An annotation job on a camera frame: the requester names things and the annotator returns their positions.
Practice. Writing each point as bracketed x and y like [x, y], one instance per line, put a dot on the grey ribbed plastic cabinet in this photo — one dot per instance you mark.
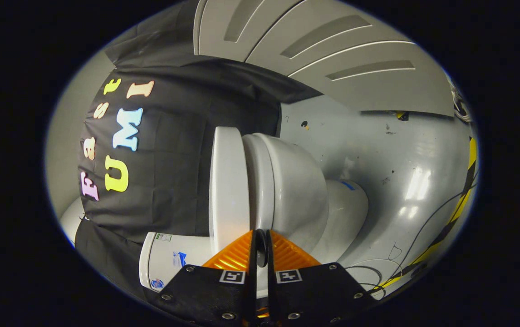
[332, 59]

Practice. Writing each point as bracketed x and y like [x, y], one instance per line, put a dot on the yellow black floor tape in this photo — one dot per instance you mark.
[472, 154]

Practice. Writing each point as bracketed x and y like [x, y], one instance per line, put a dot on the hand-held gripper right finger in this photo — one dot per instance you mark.
[314, 290]

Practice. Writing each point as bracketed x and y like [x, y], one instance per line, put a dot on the white toilet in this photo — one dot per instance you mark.
[301, 190]

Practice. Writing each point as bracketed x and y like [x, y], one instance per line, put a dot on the white toilet seat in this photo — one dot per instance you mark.
[257, 181]

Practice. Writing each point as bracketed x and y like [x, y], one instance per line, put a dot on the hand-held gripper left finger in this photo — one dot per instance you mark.
[205, 290]

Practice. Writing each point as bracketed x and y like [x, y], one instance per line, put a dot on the black backdrop cloth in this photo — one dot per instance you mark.
[178, 150]

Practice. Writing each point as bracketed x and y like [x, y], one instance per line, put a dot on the white toilet lid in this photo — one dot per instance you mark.
[228, 190]

